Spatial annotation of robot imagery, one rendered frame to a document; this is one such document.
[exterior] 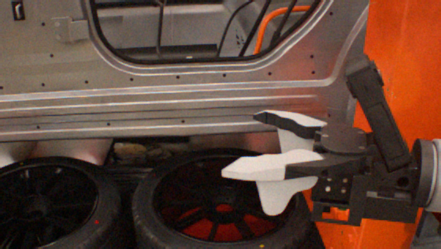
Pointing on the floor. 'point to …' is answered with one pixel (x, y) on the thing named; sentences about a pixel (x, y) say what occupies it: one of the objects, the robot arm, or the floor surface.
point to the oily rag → (160, 155)
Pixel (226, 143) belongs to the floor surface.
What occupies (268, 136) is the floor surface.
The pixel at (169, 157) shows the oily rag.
